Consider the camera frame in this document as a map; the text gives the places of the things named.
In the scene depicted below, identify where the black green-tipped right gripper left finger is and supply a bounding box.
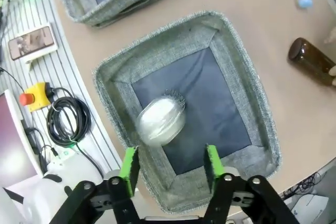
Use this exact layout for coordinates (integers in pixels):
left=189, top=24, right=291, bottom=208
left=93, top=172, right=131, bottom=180
left=50, top=145, right=142, bottom=224

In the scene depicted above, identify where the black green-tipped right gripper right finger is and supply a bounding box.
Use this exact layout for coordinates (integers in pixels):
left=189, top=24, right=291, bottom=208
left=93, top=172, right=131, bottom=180
left=203, top=143, right=300, bottom=224

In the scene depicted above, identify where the brown glass bottle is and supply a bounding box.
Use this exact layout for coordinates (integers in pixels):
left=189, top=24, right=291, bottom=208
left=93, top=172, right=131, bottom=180
left=287, top=37, right=336, bottom=87

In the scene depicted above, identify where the person's hand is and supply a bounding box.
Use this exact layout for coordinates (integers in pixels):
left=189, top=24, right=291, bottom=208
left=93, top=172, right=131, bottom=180
left=323, top=24, right=336, bottom=87

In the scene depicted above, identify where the white power strip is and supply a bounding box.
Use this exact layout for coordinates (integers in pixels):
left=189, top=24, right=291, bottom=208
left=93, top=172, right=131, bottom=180
left=46, top=145, right=79, bottom=171

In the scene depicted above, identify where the yellow emergency stop button box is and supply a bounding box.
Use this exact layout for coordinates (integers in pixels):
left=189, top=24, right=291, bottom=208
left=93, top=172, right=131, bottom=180
left=19, top=82, right=55, bottom=113

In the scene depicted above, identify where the computer monitor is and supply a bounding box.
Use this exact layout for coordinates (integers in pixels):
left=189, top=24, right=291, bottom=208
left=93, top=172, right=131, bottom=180
left=0, top=89, right=44, bottom=190

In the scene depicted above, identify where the smartphone in white holder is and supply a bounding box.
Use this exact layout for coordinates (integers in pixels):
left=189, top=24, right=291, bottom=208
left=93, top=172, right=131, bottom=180
left=7, top=22, right=59, bottom=65

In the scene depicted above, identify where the coiled black cable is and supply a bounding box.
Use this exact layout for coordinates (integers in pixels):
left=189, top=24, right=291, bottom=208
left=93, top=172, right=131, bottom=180
left=46, top=95, right=92, bottom=143

